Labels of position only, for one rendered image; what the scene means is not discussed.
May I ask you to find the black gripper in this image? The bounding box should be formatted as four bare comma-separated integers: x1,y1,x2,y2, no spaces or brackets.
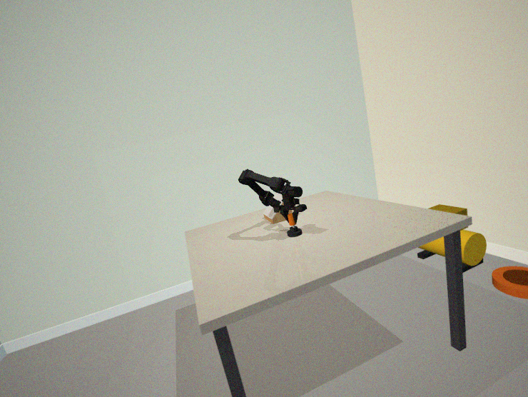
274,197,307,223

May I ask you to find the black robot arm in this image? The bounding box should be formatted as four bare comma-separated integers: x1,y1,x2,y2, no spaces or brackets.
238,169,303,208

